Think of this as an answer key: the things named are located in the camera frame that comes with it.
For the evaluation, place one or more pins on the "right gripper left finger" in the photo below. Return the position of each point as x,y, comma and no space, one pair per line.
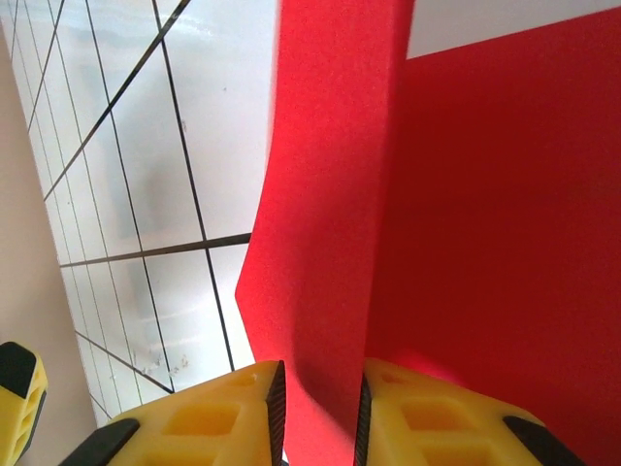
204,422

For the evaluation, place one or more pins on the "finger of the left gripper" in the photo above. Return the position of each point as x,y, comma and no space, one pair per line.
22,398

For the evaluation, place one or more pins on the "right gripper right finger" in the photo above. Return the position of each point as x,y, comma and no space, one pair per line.
436,427

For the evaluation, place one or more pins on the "red cloth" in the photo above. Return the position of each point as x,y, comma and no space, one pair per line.
485,242

